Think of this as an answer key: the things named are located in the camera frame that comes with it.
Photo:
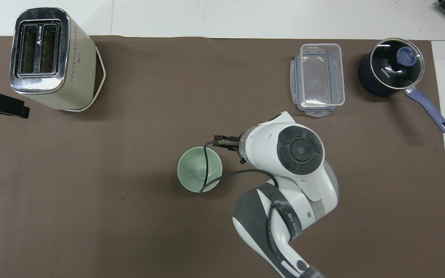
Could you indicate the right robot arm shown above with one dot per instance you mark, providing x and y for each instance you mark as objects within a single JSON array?
[{"x": 303, "y": 193}]

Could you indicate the green bowl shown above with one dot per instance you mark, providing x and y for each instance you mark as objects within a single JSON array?
[{"x": 191, "y": 170}]

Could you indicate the clear container lid blue seal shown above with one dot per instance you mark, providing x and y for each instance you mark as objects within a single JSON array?
[{"x": 315, "y": 112}]

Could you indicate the clear plastic container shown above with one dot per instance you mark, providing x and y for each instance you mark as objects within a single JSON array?
[{"x": 317, "y": 77}]

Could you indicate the dark blue saucepan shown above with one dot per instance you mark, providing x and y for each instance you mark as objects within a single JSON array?
[{"x": 367, "y": 77}]

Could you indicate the cream and chrome toaster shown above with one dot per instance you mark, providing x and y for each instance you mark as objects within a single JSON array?
[{"x": 72, "y": 69}]

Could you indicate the glass pot lid blue knob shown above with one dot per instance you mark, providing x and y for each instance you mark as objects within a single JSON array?
[{"x": 388, "y": 58}]

